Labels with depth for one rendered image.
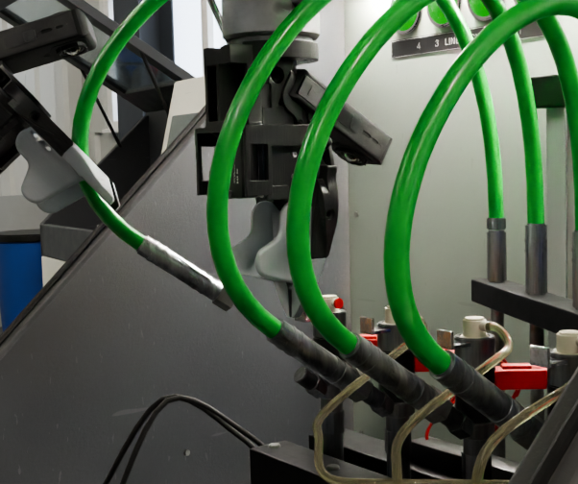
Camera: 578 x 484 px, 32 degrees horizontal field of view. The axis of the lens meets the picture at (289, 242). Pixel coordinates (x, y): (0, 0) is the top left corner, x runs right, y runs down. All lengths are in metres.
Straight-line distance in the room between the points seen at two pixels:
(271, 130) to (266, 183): 0.04
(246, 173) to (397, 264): 0.22
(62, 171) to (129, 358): 0.31
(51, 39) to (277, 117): 0.22
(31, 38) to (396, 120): 0.46
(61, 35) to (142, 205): 0.26
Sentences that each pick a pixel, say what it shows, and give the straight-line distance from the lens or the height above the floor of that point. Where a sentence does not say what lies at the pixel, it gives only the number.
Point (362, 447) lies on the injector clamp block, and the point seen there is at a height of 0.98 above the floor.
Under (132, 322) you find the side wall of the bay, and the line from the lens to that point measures 1.08.
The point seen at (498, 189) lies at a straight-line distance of 0.94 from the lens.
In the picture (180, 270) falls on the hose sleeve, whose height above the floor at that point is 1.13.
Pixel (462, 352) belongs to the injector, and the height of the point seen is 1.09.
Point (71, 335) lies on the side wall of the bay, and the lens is 1.05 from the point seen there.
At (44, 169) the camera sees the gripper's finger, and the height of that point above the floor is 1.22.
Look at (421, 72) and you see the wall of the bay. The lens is 1.13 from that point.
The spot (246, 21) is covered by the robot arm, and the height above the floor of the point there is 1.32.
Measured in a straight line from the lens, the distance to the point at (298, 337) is 0.69.
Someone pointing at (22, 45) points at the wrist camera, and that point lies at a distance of 0.88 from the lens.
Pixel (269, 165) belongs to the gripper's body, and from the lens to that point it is 0.73.
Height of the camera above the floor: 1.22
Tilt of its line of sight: 5 degrees down
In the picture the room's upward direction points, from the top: 2 degrees counter-clockwise
